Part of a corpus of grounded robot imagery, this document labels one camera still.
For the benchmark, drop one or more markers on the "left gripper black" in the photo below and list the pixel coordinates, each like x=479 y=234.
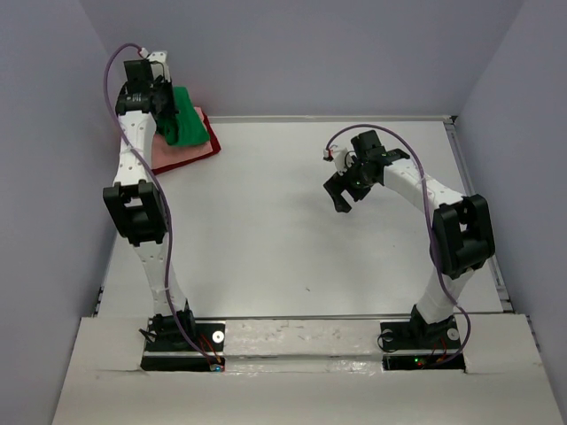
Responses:
x=170 y=110

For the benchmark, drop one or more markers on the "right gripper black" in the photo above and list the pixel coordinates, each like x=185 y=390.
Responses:
x=337 y=184

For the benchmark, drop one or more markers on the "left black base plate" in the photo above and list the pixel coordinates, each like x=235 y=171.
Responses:
x=199 y=350

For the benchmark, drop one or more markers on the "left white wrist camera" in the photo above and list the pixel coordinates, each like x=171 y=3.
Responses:
x=159 y=59

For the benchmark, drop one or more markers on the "green t shirt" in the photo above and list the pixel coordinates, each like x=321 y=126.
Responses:
x=182 y=127

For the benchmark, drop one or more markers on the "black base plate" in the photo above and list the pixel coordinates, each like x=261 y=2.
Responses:
x=405 y=352
x=199 y=350

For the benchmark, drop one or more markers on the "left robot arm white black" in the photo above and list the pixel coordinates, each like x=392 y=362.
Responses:
x=137 y=205

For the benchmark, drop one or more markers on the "pink folded t shirt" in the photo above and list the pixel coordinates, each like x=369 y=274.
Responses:
x=177 y=155

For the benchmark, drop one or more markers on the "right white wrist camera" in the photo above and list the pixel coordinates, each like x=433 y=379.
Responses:
x=342 y=158

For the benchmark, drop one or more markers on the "dark red folded t shirt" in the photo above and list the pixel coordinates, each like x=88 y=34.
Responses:
x=208 y=146

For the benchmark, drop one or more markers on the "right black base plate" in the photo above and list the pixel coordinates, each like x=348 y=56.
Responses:
x=405 y=352

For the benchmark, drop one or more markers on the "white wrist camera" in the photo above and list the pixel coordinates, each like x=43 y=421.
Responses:
x=159 y=59
x=342 y=158

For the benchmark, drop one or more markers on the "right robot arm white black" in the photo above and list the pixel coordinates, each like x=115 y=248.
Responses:
x=432 y=310

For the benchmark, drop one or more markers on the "white cardboard front cover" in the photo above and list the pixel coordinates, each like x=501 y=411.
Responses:
x=307 y=372

